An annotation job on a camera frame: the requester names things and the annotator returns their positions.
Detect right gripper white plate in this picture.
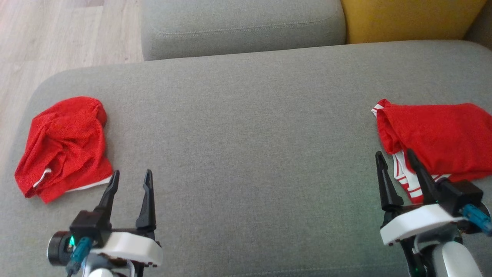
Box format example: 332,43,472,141
375,149,465,247

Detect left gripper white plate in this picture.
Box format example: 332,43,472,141
90,169,163,269

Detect red jersey with black lettering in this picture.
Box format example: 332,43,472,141
371,99,492,204

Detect red shorts with white trim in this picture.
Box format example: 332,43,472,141
15,96,114,204

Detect grey sofa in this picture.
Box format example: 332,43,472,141
0,40,492,277

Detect yellow sofa cushion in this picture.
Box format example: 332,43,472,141
340,0,487,44

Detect grey sofa cushion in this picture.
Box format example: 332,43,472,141
140,0,346,61

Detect left arm cable teal plug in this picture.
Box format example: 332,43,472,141
65,237,93,277

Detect arm cable teal plug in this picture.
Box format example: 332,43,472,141
65,237,93,277
461,204,492,236

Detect right arm cable teal plug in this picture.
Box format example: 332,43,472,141
461,204,492,236

